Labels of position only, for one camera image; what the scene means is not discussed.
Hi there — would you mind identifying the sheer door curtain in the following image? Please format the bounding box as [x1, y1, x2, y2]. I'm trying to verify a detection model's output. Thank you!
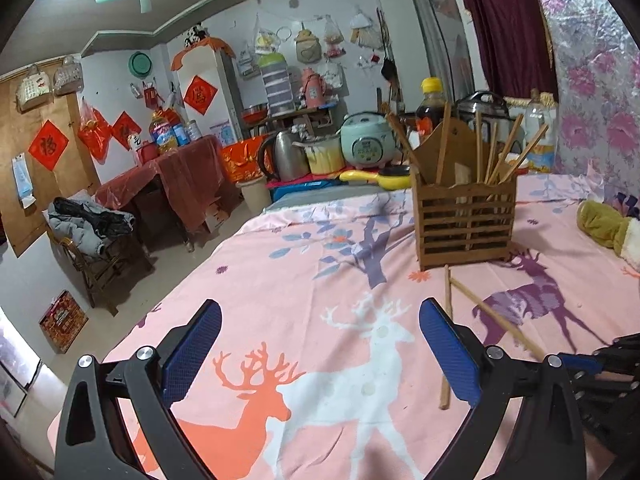
[402, 0, 473, 106]

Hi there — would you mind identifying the white refrigerator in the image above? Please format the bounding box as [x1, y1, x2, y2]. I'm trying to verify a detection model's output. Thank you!
[175, 45, 241, 146]

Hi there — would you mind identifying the bunch of wooden chopsticks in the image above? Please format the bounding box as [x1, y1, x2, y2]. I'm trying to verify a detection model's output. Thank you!
[382, 101, 549, 186]

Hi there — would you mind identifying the maroon curtain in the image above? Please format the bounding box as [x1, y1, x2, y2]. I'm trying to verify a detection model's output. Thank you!
[452, 0, 558, 106]

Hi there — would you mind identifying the white tote bag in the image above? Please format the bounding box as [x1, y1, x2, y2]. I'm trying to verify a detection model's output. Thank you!
[317, 60, 346, 91]

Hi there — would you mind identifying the dark sauce bottle yellow cap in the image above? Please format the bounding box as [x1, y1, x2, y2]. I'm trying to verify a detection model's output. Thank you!
[415, 77, 453, 146]

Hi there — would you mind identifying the green plastic basin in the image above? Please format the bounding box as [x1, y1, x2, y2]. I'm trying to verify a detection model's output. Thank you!
[129, 51, 154, 76]

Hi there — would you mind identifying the green stacked food steamer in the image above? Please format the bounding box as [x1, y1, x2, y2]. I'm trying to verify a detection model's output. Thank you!
[257, 52, 296, 117]

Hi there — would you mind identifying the hanging blue packet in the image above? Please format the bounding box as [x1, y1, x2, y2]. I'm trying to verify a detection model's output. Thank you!
[12, 152, 37, 208]

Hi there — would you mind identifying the yellow pot with lid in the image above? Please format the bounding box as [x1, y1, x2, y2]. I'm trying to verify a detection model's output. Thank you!
[292, 137, 346, 176]

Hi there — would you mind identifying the hanging plastic bag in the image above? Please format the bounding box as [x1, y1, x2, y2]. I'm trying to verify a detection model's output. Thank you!
[322, 15, 347, 58]
[252, 15, 278, 56]
[350, 7, 385, 48]

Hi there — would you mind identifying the stainless steel kettle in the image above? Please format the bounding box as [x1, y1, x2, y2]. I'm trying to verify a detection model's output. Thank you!
[257, 130, 311, 183]

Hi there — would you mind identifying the panda plush toy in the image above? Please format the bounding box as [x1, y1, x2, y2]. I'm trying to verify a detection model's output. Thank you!
[182, 22, 207, 48]

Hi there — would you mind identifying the pink thermos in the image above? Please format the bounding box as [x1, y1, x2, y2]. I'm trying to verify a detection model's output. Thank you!
[300, 67, 323, 108]

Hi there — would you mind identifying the red printed box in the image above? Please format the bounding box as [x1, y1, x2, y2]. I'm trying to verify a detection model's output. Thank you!
[39, 290, 90, 356]

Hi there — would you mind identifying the beige hanging bear organizer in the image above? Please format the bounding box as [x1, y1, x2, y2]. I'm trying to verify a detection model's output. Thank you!
[294, 30, 321, 63]

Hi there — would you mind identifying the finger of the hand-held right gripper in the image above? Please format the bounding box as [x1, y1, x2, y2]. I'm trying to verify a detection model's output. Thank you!
[559, 334, 640, 378]
[570, 374, 640, 443]

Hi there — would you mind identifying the red diamond paper on refrigerator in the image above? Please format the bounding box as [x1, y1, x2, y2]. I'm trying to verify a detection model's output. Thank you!
[182, 76, 219, 115]

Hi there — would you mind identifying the small yellow frying pan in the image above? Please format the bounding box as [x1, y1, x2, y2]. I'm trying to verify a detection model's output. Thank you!
[339, 167, 412, 190]

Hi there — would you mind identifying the large red diamond paper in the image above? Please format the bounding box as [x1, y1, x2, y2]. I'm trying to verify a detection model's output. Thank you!
[28, 120, 69, 172]

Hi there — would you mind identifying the cooking oil bottle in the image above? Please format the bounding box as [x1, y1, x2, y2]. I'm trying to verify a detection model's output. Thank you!
[151, 112, 178, 156]

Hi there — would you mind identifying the red diamond wall paper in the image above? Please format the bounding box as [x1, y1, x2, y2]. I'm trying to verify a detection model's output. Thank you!
[112, 112, 143, 150]

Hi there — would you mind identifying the dark jacket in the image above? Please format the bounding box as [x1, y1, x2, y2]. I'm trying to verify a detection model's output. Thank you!
[47, 196, 136, 256]

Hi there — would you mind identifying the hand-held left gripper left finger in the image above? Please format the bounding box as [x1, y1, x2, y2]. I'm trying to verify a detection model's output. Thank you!
[54, 298, 223, 480]

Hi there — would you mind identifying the orange gift bag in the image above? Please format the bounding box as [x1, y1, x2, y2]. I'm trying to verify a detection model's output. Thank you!
[220, 137, 271, 183]

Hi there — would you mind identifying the silver pressure cooker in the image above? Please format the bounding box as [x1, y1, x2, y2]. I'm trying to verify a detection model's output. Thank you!
[452, 91, 511, 126]

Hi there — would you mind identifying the floral foil wall sheet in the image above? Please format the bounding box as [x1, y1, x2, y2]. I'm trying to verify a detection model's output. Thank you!
[525, 0, 640, 221]

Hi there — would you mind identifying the white waste bin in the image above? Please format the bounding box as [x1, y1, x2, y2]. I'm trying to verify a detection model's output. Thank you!
[236, 176, 273, 213]

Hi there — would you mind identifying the single wooden chopstick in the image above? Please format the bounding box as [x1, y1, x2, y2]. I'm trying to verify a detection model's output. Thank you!
[439, 264, 453, 411]
[449, 279, 547, 360]

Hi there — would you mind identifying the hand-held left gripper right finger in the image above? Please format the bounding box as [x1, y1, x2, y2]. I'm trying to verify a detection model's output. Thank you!
[418, 297, 588, 480]

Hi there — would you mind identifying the table with red cloth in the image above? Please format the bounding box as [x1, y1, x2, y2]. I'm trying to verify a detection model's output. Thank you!
[95, 135, 236, 251]

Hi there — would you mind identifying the cardboard box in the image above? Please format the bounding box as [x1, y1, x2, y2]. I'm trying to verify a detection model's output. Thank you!
[205, 200, 233, 231]

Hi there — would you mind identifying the mint green rice cooker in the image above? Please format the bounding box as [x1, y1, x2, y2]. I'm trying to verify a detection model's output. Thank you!
[340, 112, 401, 170]

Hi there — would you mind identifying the white hanging basket bag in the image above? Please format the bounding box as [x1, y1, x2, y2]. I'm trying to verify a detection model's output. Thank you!
[52, 56, 83, 96]
[15, 65, 53, 111]

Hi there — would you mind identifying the clear plastic bottle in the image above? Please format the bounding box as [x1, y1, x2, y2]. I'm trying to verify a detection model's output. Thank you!
[522, 92, 558, 171]

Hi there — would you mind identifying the orange cloth cover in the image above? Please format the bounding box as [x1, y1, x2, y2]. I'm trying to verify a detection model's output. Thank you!
[171, 37, 236, 71]

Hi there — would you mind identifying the grey sheet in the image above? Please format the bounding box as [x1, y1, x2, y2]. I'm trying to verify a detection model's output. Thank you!
[270, 187, 351, 211]

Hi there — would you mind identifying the wooden chopstick holder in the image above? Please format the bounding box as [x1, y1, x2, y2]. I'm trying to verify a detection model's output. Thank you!
[410, 105, 518, 272]

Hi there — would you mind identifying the olive plush cloth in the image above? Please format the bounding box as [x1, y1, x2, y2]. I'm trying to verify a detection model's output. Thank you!
[576, 200, 640, 266]

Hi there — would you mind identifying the wooden chair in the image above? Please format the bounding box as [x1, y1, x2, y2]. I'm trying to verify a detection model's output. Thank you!
[55, 230, 153, 317]

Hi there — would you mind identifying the pink deer print bedsheet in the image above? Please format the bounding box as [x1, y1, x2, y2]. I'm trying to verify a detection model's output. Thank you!
[47, 172, 640, 480]

